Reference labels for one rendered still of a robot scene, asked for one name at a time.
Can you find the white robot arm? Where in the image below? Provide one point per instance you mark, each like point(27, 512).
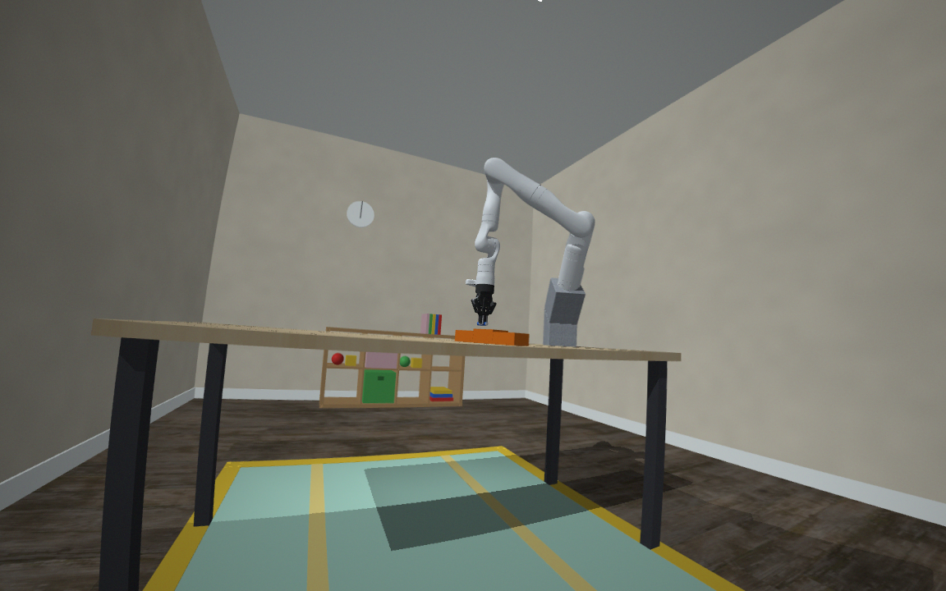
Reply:
point(580, 225)

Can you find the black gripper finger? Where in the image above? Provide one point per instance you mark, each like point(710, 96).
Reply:
point(478, 310)
point(489, 309)

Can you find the orange three-compartment bin rack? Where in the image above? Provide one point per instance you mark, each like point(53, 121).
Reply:
point(490, 336)

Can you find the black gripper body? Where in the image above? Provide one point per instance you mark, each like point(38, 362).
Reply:
point(484, 290)

